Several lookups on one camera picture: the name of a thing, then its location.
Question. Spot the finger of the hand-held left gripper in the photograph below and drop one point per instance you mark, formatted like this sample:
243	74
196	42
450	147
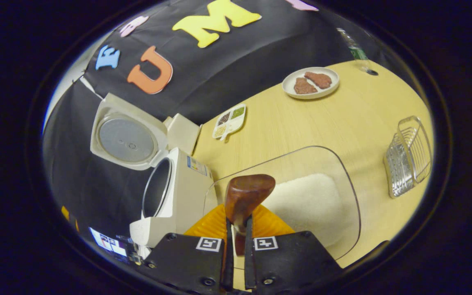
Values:
65	212

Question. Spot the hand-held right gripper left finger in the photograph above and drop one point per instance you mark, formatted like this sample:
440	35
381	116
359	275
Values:
228	262

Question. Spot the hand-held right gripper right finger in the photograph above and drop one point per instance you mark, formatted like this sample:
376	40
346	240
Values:
249	262

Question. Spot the brown wooden spoon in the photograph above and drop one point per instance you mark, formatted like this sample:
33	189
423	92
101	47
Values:
246	196

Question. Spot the white rice cooker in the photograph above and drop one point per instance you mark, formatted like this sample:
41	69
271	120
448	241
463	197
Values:
187	192

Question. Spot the white rice heap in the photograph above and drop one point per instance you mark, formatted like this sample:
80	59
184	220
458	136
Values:
309	205

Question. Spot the computer monitor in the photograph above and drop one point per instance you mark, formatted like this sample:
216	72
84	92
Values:
107	242

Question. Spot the clear plastic container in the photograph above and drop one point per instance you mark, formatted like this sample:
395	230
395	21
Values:
301	159

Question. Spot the white toaster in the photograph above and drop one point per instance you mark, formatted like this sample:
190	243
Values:
182	133

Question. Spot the white divided grain dish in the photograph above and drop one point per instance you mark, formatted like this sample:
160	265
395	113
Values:
230	121

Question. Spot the white round plate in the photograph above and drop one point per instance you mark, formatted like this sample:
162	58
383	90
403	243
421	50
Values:
291	88

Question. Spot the brown meat piece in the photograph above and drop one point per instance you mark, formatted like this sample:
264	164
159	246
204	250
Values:
320	79
303	87

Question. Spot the green label water bottle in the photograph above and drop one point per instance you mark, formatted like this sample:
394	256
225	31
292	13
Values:
355	49

